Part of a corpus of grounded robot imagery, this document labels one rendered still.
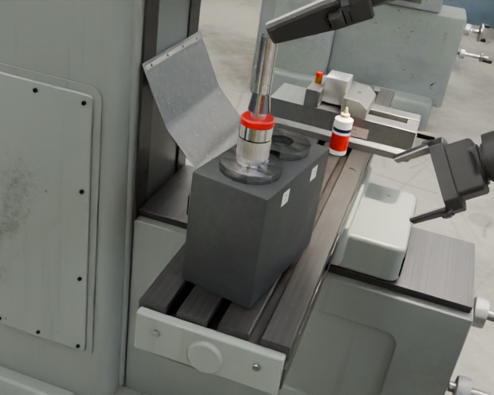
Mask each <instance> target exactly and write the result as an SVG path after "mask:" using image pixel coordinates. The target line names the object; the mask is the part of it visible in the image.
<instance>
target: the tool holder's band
mask: <svg viewBox="0 0 494 395"><path fill-rule="evenodd" d="M240 122H241V124H242V125H244V126H245V127H247V128H249V129H255V130H269V129H272V128H273V127H274V122H275V119H274V117H273V116H272V115H270V114H267V118H265V119H263V120H258V119H254V118H252V117H251V116H250V111H246V112H244V113H242V115H241V120H240Z"/></svg>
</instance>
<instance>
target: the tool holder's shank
mask: <svg viewBox="0 0 494 395"><path fill-rule="evenodd" d="M277 52H278V44H274V43H273V42H272V41H271V38H270V36H269V34H268V33H264V34H261V37H260V47H259V53H258V59H257V65H256V75H255V81H254V86H253V91H252V95H251V99H250V101H249V105H248V110H249V111H250V116H251V117H252V118H254V119H258V120H263V119H265V118H267V114H269V113H270V112H271V88H272V82H273V77H274V68H275V62H276V57H277Z"/></svg>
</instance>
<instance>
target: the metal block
mask: <svg viewBox="0 0 494 395"><path fill-rule="evenodd" d="M352 79H353V75H352V74H347V73H343V72H340V71H334V70H332V71H331V72H330V73H329V74H328V76H327V77H326V80H325V87H324V92H323V96H322V100H321V101H325V102H328V103H334V104H337V105H340V106H341V105H342V101H343V98H344V96H345V95H346V93H347V91H348V90H349V89H350V87H351V82H352Z"/></svg>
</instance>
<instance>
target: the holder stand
mask: <svg viewBox="0 0 494 395"><path fill-rule="evenodd" d="M236 148H237V144H235V145H234V146H232V147H231V148H229V149H228V150H225V151H224V152H223V153H222V154H219V155H218V156H216V157H215V158H214V159H212V160H210V161H208V162H207V163H205V164H204V165H202V166H201V167H199V168H198V169H195V170H194V171H193V175H192V182H191V197H190V205H189V212H188V221H187V236H186V243H185V251H184V259H183V273H182V278H183V279H184V280H186V281H189V282H191V283H193V284H196V285H197V286H199V287H202V288H204V289H206V290H208V291H210V292H213V293H215V294H217V295H219V296H222V297H224V298H225V299H228V300H230V301H232V302H234V303H237V304H238V305H240V306H243V307H245V308H247V309H249V308H250V307H251V306H252V305H253V304H254V303H255V302H256V301H257V300H258V299H259V298H260V296H261V295H262V294H263V293H264V292H265V291H266V290H267V289H268V288H269V287H270V286H271V285H272V284H273V283H274V282H275V281H276V280H277V279H278V278H279V277H280V276H281V275H282V273H283V272H284V271H285V270H286V269H287V268H288V267H289V266H290V265H291V264H292V262H293V261H294V260H295V259H296V258H297V257H298V256H299V255H300V254H301V253H302V252H303V250H304V249H305V248H306V247H307V246H308V245H309V244H310V241H311V235H312V230H313V226H314V220H315V216H316V212H317V208H318V202H319V198H320V193H321V187H322V183H323V179H324V175H325V169H326V165H327V161H328V157H329V148H328V147H325V146H322V145H320V144H317V143H313V142H311V141H310V140H309V139H308V138H307V137H305V136H304V135H301V134H299V133H298V132H294V131H291V130H288V129H278V128H274V131H273V136H272V141H271V149H270V154H269V160H268V164H267V166H266V167H264V168H262V169H248V168H245V167H242V166H240V165H239V164H238V163H237V162H236V161H235V155H236Z"/></svg>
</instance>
